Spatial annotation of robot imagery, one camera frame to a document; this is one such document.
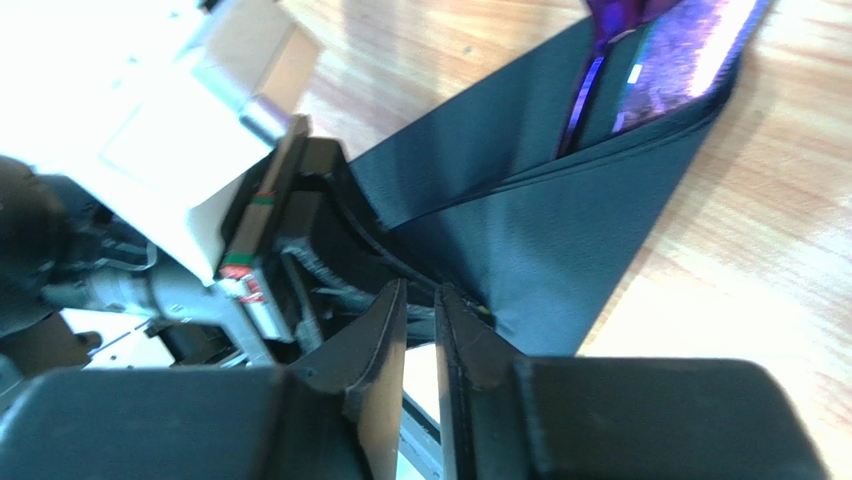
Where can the black paper napkin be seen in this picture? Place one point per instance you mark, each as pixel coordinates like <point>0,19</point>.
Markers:
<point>473,187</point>

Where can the purple spoon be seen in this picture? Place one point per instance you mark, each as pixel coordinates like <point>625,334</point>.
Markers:
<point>612,21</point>

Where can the iridescent knife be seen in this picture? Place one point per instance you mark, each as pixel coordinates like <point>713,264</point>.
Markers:
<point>684,56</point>

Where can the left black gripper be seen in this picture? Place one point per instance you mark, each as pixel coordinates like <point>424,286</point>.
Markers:
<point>308,252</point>

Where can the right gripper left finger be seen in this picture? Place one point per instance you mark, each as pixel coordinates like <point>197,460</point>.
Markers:
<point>333,414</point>

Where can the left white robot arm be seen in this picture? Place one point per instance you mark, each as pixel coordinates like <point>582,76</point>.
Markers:
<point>62,248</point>

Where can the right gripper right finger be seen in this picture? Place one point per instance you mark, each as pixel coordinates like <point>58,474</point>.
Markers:
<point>507,415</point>

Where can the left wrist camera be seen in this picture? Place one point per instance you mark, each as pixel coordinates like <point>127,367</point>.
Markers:
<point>156,108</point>

